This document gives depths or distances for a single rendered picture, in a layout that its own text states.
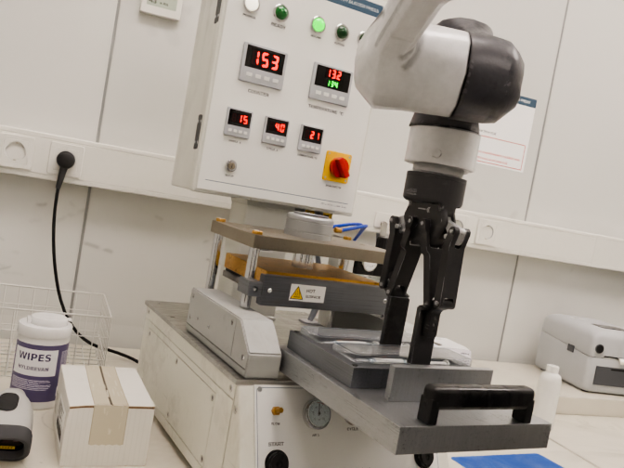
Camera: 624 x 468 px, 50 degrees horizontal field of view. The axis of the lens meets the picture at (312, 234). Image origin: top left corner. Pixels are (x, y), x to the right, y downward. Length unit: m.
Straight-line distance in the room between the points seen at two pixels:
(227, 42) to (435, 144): 0.49
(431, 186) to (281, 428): 0.37
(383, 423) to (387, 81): 0.36
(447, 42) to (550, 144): 1.37
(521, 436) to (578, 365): 1.13
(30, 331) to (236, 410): 0.43
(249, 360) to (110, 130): 0.85
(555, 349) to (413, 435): 1.34
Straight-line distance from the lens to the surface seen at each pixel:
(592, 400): 1.89
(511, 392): 0.79
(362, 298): 1.06
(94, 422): 1.02
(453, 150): 0.82
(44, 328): 1.20
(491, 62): 0.75
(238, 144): 1.18
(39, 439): 1.12
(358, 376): 0.79
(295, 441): 0.92
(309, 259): 1.10
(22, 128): 1.60
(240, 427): 0.89
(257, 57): 1.20
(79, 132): 1.60
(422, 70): 0.73
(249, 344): 0.90
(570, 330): 1.98
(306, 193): 1.24
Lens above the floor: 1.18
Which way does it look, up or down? 3 degrees down
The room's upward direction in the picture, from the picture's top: 10 degrees clockwise
